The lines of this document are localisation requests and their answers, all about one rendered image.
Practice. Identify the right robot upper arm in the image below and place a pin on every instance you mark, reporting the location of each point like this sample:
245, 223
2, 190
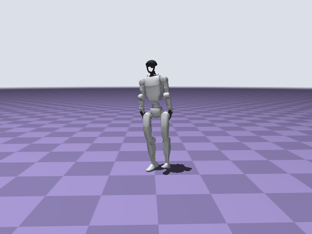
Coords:
142, 90

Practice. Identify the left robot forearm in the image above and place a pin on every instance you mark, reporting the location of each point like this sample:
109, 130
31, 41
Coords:
168, 103

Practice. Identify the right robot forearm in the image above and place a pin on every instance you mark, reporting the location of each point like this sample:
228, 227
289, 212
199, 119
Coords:
141, 106

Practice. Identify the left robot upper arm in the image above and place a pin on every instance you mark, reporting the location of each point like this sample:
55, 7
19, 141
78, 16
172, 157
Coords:
164, 80

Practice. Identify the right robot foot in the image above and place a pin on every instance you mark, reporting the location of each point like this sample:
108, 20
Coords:
151, 167

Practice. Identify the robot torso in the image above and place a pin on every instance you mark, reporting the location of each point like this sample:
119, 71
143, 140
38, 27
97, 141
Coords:
154, 92

